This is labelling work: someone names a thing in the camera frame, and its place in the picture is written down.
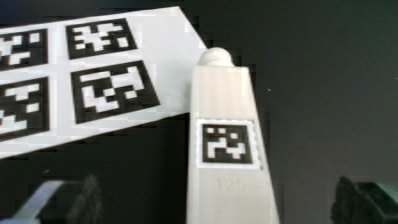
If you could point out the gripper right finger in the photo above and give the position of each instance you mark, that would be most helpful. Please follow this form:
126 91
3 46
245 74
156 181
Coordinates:
364 202

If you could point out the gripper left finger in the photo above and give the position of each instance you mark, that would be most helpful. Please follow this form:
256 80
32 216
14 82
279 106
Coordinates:
64 203

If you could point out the white leg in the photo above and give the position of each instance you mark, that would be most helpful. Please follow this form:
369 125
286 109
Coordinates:
229 190

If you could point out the white marker sheet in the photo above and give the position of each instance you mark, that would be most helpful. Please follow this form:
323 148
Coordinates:
94 76

